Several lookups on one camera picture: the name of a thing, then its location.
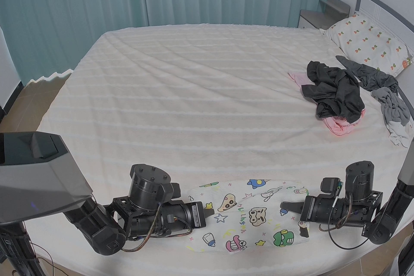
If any black cable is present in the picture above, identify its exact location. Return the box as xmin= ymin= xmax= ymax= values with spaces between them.
xmin=122 ymin=224 xmax=194 ymax=253
xmin=29 ymin=242 xmax=56 ymax=276
xmin=318 ymin=222 xmax=371 ymax=250

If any dark grey garment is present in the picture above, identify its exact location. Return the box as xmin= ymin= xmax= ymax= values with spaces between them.
xmin=336 ymin=55 xmax=399 ymax=91

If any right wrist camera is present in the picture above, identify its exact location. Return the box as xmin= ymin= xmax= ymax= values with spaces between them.
xmin=320 ymin=177 xmax=342 ymax=195

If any bed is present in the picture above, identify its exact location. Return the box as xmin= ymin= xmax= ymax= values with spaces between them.
xmin=24 ymin=0 xmax=414 ymax=276

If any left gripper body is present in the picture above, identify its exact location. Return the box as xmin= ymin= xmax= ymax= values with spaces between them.
xmin=158 ymin=201 xmax=207 ymax=232

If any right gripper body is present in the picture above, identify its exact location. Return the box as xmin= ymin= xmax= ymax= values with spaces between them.
xmin=300 ymin=195 xmax=367 ymax=227

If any grey bedside table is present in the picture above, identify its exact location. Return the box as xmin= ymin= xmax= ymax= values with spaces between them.
xmin=298 ymin=0 xmax=351 ymax=29

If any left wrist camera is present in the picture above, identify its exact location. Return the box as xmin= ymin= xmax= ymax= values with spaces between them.
xmin=168 ymin=182 xmax=182 ymax=201

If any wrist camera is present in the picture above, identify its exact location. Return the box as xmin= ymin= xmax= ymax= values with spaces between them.
xmin=168 ymin=182 xmax=182 ymax=201
xmin=320 ymin=177 xmax=342 ymax=195

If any white printed pillow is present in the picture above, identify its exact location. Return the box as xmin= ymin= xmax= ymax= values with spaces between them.
xmin=320 ymin=12 xmax=414 ymax=78

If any white printed pyjama top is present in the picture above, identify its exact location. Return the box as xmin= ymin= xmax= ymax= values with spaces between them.
xmin=186 ymin=179 xmax=312 ymax=252

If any pink garment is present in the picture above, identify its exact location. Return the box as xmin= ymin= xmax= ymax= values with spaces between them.
xmin=288 ymin=72 xmax=367 ymax=137

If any black garment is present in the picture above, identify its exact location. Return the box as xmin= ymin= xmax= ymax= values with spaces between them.
xmin=302 ymin=61 xmax=366 ymax=124

